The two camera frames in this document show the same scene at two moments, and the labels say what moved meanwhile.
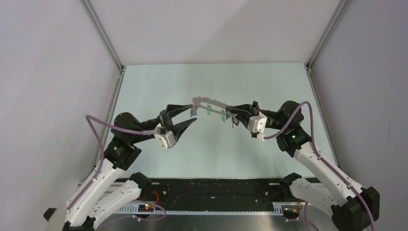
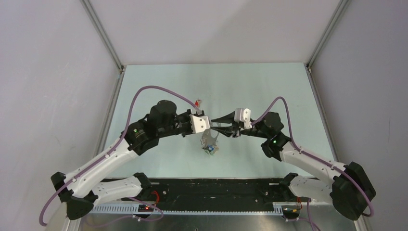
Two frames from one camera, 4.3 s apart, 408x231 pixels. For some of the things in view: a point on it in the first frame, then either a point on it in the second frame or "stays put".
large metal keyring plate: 197,101 → 207,139
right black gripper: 244,111 → 235,130
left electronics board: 146,208 stays put
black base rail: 216,193 stays put
